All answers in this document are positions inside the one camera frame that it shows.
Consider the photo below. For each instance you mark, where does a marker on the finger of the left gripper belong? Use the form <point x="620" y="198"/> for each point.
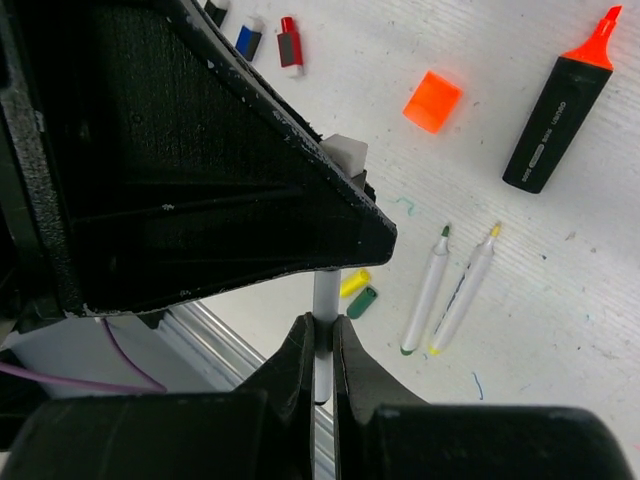
<point x="145" y="163"/>

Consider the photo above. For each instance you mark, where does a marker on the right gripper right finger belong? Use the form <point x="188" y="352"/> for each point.
<point x="369" y="408"/>

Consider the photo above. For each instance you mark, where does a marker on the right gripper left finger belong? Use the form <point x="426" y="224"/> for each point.
<point x="285" y="385"/>

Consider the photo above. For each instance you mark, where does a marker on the green pen cap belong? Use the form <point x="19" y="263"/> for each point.
<point x="362" y="303"/>

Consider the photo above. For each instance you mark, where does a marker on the yellow pen cap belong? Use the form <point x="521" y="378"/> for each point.
<point x="354" y="282"/>

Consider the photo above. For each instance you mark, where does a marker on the green marker pen body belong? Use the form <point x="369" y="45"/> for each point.
<point x="427" y="292"/>

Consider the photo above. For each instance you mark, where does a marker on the yellow marker pen body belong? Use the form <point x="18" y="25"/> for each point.
<point x="464" y="293"/>

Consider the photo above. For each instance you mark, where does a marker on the dark blue pen cap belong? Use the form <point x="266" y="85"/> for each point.
<point x="249" y="37"/>

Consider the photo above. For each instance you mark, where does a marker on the black pen cap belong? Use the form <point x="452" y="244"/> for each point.
<point x="217" y="10"/>
<point x="350" y="156"/>

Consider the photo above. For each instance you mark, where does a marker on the red pen cap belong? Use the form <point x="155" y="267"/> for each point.
<point x="290" y="48"/>

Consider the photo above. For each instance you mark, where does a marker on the orange highlighter cap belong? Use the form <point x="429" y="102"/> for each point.
<point x="432" y="102"/>

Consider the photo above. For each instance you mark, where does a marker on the black orange highlighter body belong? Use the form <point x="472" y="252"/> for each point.
<point x="570" y="92"/>

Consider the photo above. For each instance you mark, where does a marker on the aluminium mounting rail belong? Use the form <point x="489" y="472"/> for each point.
<point x="224" y="359"/>

